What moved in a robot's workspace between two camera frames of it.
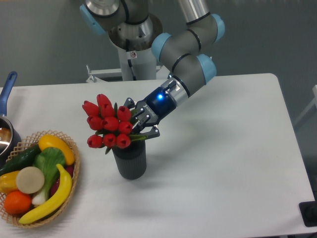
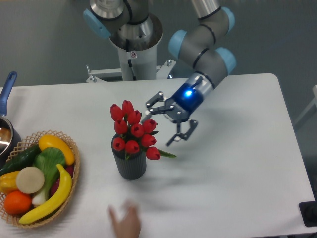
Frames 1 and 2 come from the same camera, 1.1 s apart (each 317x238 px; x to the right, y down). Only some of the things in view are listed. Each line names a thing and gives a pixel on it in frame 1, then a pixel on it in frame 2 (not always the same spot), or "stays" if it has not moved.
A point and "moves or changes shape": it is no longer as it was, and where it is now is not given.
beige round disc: x=30 y=180 stays
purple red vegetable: x=69 y=168 stays
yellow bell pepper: x=8 y=182 stays
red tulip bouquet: x=113 y=124 moves or changes shape
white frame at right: x=313 y=101 stays
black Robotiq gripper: x=158 y=105 -> x=178 y=107
